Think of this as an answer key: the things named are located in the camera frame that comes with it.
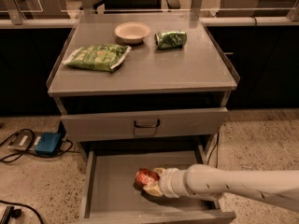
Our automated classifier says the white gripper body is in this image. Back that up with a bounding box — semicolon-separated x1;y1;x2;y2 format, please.
159;168;189;198

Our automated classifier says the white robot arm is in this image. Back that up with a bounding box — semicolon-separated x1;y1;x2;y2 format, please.
135;164;299;211

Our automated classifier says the open grey lower drawer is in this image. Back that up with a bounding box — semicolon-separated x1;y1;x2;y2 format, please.
80;142;235;224

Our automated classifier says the closed grey upper drawer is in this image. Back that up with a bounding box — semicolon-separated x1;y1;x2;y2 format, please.
62;107;228;142

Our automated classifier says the grey drawer cabinet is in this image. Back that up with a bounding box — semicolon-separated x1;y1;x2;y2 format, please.
48;12;238;154

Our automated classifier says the green soda can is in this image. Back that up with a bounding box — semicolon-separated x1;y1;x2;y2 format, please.
154;30;187;50

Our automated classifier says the blue box on floor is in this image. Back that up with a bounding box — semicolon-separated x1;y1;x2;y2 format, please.
35;133;62;156

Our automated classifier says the green chip bag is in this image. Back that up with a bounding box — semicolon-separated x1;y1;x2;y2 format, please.
63;44;131;73

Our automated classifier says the grey flat floor device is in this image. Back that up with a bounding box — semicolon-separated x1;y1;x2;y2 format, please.
7;131;41;151

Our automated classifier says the white paper bowl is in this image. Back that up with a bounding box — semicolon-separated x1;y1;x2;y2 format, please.
115;22;150;45

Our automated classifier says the black device bottom left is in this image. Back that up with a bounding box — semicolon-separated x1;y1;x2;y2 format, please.
0;206;21;224

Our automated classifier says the clear glass barrier panel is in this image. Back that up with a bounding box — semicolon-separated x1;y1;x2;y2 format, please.
0;0;299;25

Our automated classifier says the black drawer handle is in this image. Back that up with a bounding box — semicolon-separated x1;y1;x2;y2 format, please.
134;119;160;129

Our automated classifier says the black cable beside cabinet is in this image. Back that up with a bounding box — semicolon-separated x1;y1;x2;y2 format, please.
206;133;219;170

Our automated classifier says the black floor cable left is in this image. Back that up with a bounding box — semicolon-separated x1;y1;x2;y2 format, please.
0;128;80;164

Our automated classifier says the black cable bottom left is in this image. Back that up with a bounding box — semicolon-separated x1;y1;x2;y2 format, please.
0;200;45;224

